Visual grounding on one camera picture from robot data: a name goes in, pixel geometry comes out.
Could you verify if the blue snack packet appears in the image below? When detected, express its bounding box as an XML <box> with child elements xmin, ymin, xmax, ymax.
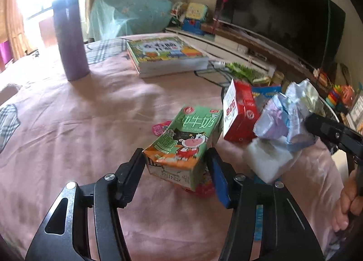
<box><xmin>251</xmin><ymin>85</ymin><xmax>282</xmax><ymax>108</ymax></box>

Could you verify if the magenta box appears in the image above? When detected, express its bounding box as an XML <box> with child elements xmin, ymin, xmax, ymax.
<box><xmin>0</xmin><ymin>42</ymin><xmax>13</xmax><ymax>64</ymax></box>

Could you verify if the yellow blue toy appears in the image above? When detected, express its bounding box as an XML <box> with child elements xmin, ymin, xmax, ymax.
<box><xmin>181</xmin><ymin>2</ymin><xmax>209</xmax><ymax>36</ymax></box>

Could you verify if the red carton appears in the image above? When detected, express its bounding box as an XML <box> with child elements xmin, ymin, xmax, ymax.
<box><xmin>221</xmin><ymin>79</ymin><xmax>260</xmax><ymax>142</ymax></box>

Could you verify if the person's right hand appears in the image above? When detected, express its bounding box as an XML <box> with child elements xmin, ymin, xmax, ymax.
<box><xmin>333</xmin><ymin>169</ymin><xmax>363</xmax><ymax>232</ymax></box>

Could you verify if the black flat television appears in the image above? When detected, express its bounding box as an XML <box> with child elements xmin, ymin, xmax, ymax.
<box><xmin>216</xmin><ymin>0</ymin><xmax>346</xmax><ymax>70</ymax></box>

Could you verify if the white tissue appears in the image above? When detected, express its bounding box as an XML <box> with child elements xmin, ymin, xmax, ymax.
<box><xmin>242</xmin><ymin>136</ymin><xmax>295</xmax><ymax>185</ymax></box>

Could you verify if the pink printed blanket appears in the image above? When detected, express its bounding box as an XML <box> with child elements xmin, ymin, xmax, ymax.
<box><xmin>0</xmin><ymin>32</ymin><xmax>349</xmax><ymax>261</ymax></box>

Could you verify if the rainbow ring stacker toy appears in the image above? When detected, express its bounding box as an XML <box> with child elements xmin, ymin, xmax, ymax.
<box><xmin>326</xmin><ymin>85</ymin><xmax>343</xmax><ymax>108</ymax></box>

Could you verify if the silver purple wrapper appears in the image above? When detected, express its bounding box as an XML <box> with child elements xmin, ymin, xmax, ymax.
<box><xmin>253</xmin><ymin>79</ymin><xmax>319</xmax><ymax>152</ymax></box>

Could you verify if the thick illustrated book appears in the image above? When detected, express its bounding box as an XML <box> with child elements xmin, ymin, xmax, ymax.
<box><xmin>126</xmin><ymin>36</ymin><xmax>210</xmax><ymax>78</ymax></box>

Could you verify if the pink wrapper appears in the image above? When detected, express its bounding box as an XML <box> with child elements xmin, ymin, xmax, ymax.
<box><xmin>152</xmin><ymin>120</ymin><xmax>172</xmax><ymax>137</ymax></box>
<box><xmin>186</xmin><ymin>173</ymin><xmax>216</xmax><ymax>197</ymax></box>

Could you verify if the white television cabinet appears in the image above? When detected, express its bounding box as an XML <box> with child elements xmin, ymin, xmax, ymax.
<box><xmin>165</xmin><ymin>27</ymin><xmax>277</xmax><ymax>78</ymax></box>

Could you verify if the teal cloth cover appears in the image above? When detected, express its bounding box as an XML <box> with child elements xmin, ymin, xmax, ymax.
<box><xmin>88</xmin><ymin>0</ymin><xmax>173</xmax><ymax>41</ymax></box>

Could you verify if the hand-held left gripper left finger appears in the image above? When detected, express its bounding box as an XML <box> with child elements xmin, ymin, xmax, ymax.
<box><xmin>25</xmin><ymin>147</ymin><xmax>146</xmax><ymax>261</ymax></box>

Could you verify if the orange sheer curtain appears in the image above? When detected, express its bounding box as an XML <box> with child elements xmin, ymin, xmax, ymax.
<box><xmin>0</xmin><ymin>0</ymin><xmax>32</xmax><ymax>60</ymax></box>

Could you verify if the green strap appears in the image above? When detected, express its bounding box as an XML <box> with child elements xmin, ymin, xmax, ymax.
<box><xmin>320</xmin><ymin>0</ymin><xmax>333</xmax><ymax>68</ymax></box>

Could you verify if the green milk carton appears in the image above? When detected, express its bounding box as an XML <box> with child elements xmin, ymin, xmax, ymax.
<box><xmin>142</xmin><ymin>105</ymin><xmax>223</xmax><ymax>192</ymax></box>

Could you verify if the green snack packet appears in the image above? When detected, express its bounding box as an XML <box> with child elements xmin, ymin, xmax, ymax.
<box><xmin>225</xmin><ymin>62</ymin><xmax>270</xmax><ymax>84</ymax></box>

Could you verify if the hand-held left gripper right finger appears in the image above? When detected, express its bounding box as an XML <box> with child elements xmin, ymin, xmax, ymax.
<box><xmin>205</xmin><ymin>147</ymin><xmax>325</xmax><ymax>261</ymax></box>

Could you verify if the purple thermos bottle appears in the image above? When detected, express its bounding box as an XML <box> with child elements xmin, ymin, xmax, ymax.
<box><xmin>52</xmin><ymin>0</ymin><xmax>91</xmax><ymax>82</ymax></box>

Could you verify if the brown paper bag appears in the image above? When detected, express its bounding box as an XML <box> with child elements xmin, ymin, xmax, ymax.
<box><xmin>335</xmin><ymin>62</ymin><xmax>358</xmax><ymax>88</ymax></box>

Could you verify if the clear plastic drawer organizer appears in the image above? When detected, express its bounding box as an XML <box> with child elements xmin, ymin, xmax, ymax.
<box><xmin>347</xmin><ymin>91</ymin><xmax>363</xmax><ymax>134</ymax></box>

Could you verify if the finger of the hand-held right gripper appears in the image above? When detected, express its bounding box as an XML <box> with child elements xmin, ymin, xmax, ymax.
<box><xmin>305</xmin><ymin>113</ymin><xmax>363</xmax><ymax>160</ymax></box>

